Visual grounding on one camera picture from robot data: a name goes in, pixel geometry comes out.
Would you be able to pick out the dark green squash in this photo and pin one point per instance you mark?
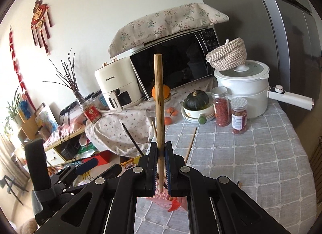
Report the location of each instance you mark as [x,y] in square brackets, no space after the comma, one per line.
[197,100]

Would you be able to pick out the glass jar black lid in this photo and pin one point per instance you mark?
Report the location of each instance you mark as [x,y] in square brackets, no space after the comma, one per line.
[99,99]

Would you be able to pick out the wooden shelf unit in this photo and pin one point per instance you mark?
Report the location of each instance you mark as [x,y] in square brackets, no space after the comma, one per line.
[30,125]

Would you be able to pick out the black door microwave oven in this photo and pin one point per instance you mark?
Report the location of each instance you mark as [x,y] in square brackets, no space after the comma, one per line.
[176,57]

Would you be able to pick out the green potted plant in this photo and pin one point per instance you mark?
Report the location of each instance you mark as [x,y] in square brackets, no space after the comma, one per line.
[12,113]

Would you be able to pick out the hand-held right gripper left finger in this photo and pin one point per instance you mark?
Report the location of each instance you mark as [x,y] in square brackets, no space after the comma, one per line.
[154,171]

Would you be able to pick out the orange fruit with stem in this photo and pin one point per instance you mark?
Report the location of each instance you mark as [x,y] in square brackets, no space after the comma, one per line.
[166,91]

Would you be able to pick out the glass jar red label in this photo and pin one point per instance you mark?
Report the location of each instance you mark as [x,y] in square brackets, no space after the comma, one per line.
[91,113]

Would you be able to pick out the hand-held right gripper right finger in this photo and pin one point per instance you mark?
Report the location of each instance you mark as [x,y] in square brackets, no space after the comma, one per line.
[169,171]

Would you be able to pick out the bare twigs in vase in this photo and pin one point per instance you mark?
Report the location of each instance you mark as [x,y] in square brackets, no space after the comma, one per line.
[70,80]

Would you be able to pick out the grey refrigerator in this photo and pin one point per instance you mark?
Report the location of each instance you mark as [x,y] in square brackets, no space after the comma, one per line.
[264,35]

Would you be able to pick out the red knot wall ornament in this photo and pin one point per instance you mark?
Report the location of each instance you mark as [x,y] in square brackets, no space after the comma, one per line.
[40,20]

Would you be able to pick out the black chopstick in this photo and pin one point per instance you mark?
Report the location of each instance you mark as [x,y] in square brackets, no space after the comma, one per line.
[133,140]

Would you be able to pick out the white electric cooking pot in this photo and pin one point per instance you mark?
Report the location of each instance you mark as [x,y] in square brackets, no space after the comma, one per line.
[246,93]

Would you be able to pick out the small tomatoes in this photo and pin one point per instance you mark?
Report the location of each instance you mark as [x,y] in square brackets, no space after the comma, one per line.
[172,112]

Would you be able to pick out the white ceramic bowl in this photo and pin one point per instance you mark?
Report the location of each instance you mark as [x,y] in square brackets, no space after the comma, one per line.
[191,113]

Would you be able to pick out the light round wooden chopstick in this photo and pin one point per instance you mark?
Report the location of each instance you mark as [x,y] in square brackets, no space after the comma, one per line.
[159,98]

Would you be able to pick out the red cardboard box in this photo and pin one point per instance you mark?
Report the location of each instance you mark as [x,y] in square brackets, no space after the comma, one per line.
[100,159]

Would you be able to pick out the thin pale chopstick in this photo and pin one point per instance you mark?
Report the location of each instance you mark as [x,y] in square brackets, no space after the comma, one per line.
[154,129]

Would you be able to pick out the white small-print floral cloth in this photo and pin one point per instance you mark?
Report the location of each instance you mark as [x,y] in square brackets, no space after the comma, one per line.
[113,128]

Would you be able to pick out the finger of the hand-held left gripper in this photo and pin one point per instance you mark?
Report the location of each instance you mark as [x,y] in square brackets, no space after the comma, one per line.
[86,166]
[110,171]

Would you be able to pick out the pink cutout utensil holder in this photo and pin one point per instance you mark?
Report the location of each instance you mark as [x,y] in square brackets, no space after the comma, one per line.
[156,198]

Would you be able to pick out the short jar of red dates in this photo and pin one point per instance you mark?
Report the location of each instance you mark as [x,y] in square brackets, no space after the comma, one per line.
[239,118]

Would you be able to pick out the cream air fryer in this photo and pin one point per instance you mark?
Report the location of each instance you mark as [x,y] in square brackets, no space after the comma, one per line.
[118,83]

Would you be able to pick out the brown wooden chopstick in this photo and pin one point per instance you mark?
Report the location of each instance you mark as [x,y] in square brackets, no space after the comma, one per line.
[190,146]

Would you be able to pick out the red plastic spoon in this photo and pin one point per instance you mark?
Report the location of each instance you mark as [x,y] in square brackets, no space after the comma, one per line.
[173,206]

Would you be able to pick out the colourful snack packet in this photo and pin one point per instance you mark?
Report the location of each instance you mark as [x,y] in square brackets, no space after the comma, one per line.
[127,163]

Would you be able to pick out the small tangerine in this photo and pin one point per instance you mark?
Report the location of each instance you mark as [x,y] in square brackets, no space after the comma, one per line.
[169,120]

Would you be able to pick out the black folding chair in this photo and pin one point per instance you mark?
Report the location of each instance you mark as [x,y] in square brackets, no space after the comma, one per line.
[12,186]

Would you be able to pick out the glass pot lid white knob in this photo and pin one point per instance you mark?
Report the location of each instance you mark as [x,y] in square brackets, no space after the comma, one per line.
[254,69]

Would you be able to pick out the tall jar of goji berries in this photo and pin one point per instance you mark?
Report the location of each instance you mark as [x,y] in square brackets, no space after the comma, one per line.
[221,108]

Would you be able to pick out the beige floral cover cloth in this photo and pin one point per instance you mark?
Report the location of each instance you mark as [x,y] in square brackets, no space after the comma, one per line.
[171,20]

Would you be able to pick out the white ceramic plate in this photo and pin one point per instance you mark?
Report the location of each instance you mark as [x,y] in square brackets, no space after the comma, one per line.
[188,119]

